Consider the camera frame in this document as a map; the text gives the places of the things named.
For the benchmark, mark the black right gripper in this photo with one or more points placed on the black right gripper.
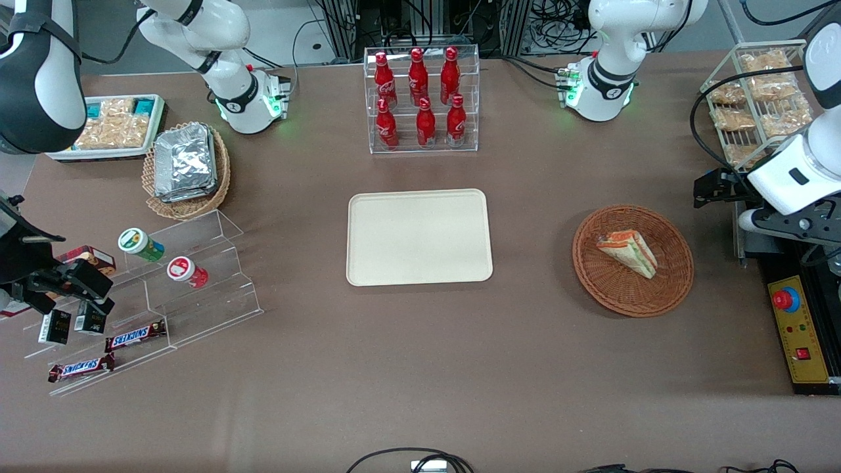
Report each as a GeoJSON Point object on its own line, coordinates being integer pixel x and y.
{"type": "Point", "coordinates": [20, 253]}

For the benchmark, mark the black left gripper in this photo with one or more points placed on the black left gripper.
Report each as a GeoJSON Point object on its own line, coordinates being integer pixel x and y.
{"type": "Point", "coordinates": [734, 188]}

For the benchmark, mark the triangle sandwich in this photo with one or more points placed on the triangle sandwich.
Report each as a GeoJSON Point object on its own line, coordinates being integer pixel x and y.
{"type": "Point", "coordinates": [629, 253]}

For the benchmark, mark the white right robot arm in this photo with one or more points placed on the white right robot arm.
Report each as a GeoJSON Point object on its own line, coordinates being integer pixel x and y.
{"type": "Point", "coordinates": [39, 79]}

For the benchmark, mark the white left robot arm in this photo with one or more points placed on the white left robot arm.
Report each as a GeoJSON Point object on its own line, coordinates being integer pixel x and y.
{"type": "Point", "coordinates": [611, 39]}

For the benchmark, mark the oval light wicker basket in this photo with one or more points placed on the oval light wicker basket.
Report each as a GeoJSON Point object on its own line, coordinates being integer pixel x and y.
{"type": "Point", "coordinates": [190, 209]}

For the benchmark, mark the round brown wicker basket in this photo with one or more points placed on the round brown wicker basket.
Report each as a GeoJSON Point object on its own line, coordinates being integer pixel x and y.
{"type": "Point", "coordinates": [624, 295]}

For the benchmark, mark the white rectangular snack tray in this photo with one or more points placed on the white rectangular snack tray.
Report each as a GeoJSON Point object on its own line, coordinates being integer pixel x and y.
{"type": "Point", "coordinates": [62, 155]}

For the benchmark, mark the beige plastic tray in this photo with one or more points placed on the beige plastic tray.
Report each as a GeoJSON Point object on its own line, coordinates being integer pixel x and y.
{"type": "Point", "coordinates": [419, 238]}

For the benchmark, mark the small black box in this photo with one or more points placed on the small black box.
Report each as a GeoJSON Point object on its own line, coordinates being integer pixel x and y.
{"type": "Point", "coordinates": [55, 327]}
{"type": "Point", "coordinates": [90, 319]}

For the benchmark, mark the brown chocolate box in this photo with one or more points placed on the brown chocolate box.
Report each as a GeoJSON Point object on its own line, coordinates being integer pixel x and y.
{"type": "Point", "coordinates": [92, 255]}

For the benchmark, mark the beige snack bag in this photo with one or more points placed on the beige snack bag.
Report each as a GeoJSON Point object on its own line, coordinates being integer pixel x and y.
{"type": "Point", "coordinates": [727, 94]}
{"type": "Point", "coordinates": [765, 60]}
{"type": "Point", "coordinates": [774, 89]}
{"type": "Point", "coordinates": [785, 119]}
{"type": "Point", "coordinates": [734, 119]}
{"type": "Point", "coordinates": [742, 154]}

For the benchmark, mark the Snickers chocolate bar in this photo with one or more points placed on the Snickers chocolate bar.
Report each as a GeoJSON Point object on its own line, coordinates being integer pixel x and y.
{"type": "Point", "coordinates": [135, 336]}
{"type": "Point", "coordinates": [81, 368]}

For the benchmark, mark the green cup with white lid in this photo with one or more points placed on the green cup with white lid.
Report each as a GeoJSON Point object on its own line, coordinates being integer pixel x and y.
{"type": "Point", "coordinates": [139, 243]}

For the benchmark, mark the red cup with white lid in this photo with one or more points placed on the red cup with white lid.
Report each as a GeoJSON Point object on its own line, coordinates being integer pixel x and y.
{"type": "Point", "coordinates": [185, 271]}

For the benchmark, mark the black machine base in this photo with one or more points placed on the black machine base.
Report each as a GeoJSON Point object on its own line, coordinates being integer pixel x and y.
{"type": "Point", "coordinates": [778, 269]}

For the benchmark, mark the clear acrylic stepped stand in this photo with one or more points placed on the clear acrylic stepped stand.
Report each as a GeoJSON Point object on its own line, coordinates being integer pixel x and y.
{"type": "Point", "coordinates": [210, 309]}

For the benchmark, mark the red emergency stop button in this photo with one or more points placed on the red emergency stop button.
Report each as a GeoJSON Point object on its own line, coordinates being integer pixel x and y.
{"type": "Point", "coordinates": [785, 300]}

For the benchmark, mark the silver foil packet stack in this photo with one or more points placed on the silver foil packet stack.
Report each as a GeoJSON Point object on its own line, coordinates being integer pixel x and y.
{"type": "Point", "coordinates": [185, 161]}

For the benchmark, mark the beige snack bags pile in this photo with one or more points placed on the beige snack bags pile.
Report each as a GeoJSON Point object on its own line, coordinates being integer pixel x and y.
{"type": "Point", "coordinates": [115, 128]}

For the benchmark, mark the yellow control panel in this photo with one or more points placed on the yellow control panel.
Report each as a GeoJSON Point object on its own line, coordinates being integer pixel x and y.
{"type": "Point", "coordinates": [805, 335]}

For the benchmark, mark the teal snack packet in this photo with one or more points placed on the teal snack packet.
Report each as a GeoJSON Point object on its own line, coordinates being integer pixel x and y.
{"type": "Point", "coordinates": [144, 106]}
{"type": "Point", "coordinates": [94, 112]}

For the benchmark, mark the red cola bottle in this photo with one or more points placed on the red cola bottle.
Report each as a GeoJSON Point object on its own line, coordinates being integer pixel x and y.
{"type": "Point", "coordinates": [387, 126]}
{"type": "Point", "coordinates": [385, 82]}
{"type": "Point", "coordinates": [418, 77]}
{"type": "Point", "coordinates": [450, 75]}
{"type": "Point", "coordinates": [456, 122]}
{"type": "Point", "coordinates": [426, 125]}

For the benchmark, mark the clear acrylic bottle rack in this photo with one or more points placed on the clear acrylic bottle rack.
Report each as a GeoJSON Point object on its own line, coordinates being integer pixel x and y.
{"type": "Point", "coordinates": [402, 146]}

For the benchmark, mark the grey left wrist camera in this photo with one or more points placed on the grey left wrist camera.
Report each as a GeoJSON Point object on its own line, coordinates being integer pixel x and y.
{"type": "Point", "coordinates": [750, 220]}

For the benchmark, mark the black right wrist bracket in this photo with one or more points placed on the black right wrist bracket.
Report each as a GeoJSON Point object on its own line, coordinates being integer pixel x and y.
{"type": "Point", "coordinates": [26, 249]}

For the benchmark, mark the black wrist bracket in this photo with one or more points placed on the black wrist bracket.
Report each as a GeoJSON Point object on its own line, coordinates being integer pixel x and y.
{"type": "Point", "coordinates": [788, 226]}
{"type": "Point", "coordinates": [26, 249]}

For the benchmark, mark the black left wrist bracket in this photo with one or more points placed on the black left wrist bracket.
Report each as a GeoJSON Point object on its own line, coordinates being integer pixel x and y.
{"type": "Point", "coordinates": [788, 226]}

